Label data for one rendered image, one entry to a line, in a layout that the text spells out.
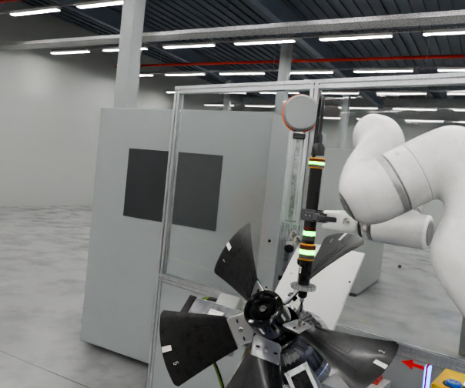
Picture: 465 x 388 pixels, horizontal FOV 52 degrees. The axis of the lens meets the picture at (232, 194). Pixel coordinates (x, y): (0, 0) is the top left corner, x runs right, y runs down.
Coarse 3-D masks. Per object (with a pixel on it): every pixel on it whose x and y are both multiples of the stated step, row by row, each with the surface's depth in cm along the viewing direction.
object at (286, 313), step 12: (252, 300) 138; (264, 300) 136; (276, 300) 134; (252, 312) 135; (264, 312) 134; (276, 312) 131; (288, 312) 136; (252, 324) 132; (264, 324) 130; (276, 324) 131; (264, 336) 134; (276, 336) 134; (288, 336) 137
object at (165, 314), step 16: (160, 320) 148; (176, 320) 146; (192, 320) 144; (208, 320) 142; (224, 320) 141; (160, 336) 147; (176, 336) 145; (192, 336) 143; (208, 336) 142; (224, 336) 141; (176, 352) 144; (192, 352) 143; (208, 352) 142; (224, 352) 141; (176, 368) 143; (192, 368) 142; (176, 384) 142
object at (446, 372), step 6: (444, 372) 141; (450, 372) 141; (456, 372) 141; (438, 378) 135; (444, 378) 136; (450, 378) 136; (456, 378) 137; (462, 378) 137; (432, 384) 132; (438, 384) 131; (444, 384) 131; (462, 384) 133
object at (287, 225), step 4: (288, 220) 198; (292, 220) 198; (284, 224) 190; (288, 224) 190; (292, 224) 190; (296, 224) 190; (284, 228) 190; (288, 228) 190; (292, 228) 190; (296, 228) 189; (284, 232) 190; (288, 232) 190; (296, 232) 190; (280, 236) 197; (284, 236) 190; (288, 236) 190; (284, 240) 190; (288, 240) 190; (292, 240) 190
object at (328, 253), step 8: (328, 240) 153; (336, 240) 147; (344, 240) 143; (352, 240) 140; (360, 240) 137; (320, 248) 154; (328, 248) 147; (336, 248) 142; (344, 248) 139; (352, 248) 136; (320, 256) 147; (328, 256) 141; (336, 256) 137; (320, 264) 140; (328, 264) 136; (312, 272) 140
